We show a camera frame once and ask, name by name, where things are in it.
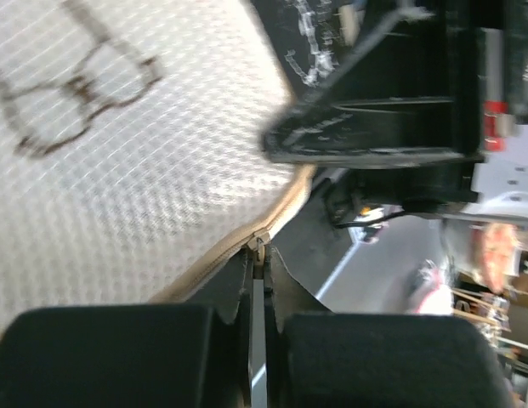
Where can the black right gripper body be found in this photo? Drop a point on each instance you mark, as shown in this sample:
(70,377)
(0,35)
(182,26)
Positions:
(489,61)

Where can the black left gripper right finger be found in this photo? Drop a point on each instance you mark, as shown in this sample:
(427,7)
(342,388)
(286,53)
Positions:
(316,358)

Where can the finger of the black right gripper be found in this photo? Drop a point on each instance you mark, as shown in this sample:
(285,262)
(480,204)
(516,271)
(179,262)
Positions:
(425,192)
(405,95)

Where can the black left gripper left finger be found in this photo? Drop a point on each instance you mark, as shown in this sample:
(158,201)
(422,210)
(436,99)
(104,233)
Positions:
(195,353)

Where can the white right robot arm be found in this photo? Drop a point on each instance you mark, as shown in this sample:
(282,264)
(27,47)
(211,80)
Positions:
(493,204)

